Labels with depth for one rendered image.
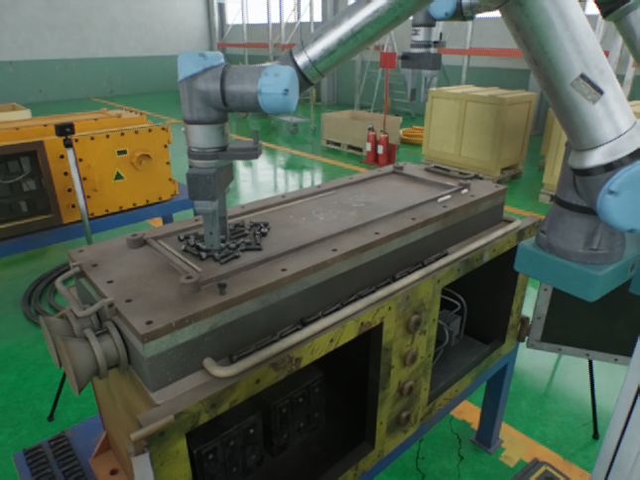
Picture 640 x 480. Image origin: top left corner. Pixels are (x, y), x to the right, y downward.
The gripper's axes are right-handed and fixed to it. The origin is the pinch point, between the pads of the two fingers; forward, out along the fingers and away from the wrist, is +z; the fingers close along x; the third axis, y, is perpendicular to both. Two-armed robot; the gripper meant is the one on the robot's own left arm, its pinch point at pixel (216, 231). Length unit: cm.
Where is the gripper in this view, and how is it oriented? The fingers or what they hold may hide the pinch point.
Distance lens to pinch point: 88.6
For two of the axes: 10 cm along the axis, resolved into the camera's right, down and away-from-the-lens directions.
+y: -10.0, -0.2, 0.5
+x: -0.6, 4.1, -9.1
